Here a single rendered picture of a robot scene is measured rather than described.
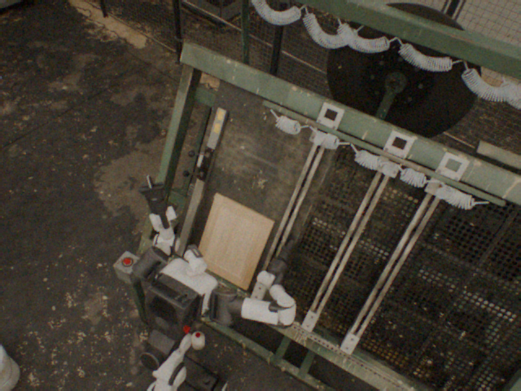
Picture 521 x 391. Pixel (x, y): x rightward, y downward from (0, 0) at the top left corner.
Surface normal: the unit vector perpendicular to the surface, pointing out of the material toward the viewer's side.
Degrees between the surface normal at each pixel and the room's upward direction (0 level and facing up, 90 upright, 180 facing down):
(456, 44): 90
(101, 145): 0
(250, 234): 60
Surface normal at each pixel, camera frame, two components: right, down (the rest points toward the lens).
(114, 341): 0.09, -0.60
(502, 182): -0.37, 0.28
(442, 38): -0.48, 0.67
